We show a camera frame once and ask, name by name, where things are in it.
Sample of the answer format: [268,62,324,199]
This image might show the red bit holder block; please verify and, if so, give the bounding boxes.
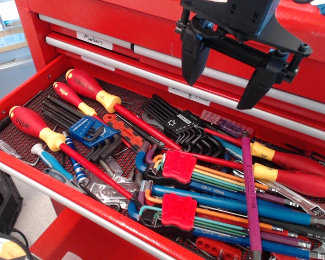
[196,237,242,259]

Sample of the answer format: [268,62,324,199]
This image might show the front red yellow Wiha screwdriver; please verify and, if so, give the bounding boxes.
[9,106,141,207]

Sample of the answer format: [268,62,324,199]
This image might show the clear plastic bag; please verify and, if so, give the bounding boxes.
[88,174,138,211]

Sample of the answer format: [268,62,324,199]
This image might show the large red yellow Wiha screwdriver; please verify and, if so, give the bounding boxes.
[66,69,181,150]

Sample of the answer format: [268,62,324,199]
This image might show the lower red clip colourful hex set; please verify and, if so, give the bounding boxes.
[128,181,325,259]

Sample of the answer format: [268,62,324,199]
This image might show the blue silver precision screwdriver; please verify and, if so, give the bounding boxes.
[62,131,89,186]

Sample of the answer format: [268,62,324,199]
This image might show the red clip colourful hex set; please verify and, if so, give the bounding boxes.
[134,141,300,208]
[128,181,325,259]

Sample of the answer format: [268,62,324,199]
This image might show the upper red clip colourful hex set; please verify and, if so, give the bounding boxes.
[134,141,300,208]

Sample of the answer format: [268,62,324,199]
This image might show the red tool chest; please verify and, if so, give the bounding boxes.
[16,1,325,131]

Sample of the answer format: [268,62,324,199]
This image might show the white Markers label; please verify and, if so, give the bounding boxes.
[76,31,113,50]

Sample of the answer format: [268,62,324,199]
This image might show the orange red plastic key holder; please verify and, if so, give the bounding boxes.
[102,114,143,151]

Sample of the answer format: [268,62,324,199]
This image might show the blue white handled tool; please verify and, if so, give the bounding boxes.
[31,144,101,202]

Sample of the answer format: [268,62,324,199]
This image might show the black Tekton torx key set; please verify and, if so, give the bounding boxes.
[143,94,225,158]

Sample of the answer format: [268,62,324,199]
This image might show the chrome adjustable wrench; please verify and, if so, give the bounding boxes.
[232,167,325,217]

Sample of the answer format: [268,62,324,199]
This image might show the red yellow screwdriver upper right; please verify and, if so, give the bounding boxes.
[203,127,325,178]

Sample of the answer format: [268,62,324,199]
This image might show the clear handle small screwdriver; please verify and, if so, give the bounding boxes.
[0,139,40,166]

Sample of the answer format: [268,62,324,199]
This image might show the black plastic crate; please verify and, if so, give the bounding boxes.
[0,170,23,234]

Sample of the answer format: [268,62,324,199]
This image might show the clear purple bit case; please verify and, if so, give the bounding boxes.
[200,110,254,138]

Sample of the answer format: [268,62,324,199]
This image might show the blue holder black hex keys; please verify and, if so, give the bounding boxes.
[42,95,122,162]

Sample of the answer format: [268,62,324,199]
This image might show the open red drawer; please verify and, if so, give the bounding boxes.
[0,54,325,259]

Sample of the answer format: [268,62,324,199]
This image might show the small red yellow Wiha screwdriver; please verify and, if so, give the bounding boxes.
[53,81,133,148]

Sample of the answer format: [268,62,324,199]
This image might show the red yellow screwdriver lower right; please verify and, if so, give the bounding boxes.
[191,153,325,198]

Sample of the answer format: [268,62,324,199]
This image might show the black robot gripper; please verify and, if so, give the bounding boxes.
[176,1,312,110]

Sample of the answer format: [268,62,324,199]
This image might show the violet Wera Allen key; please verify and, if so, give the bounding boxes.
[241,131,262,259]

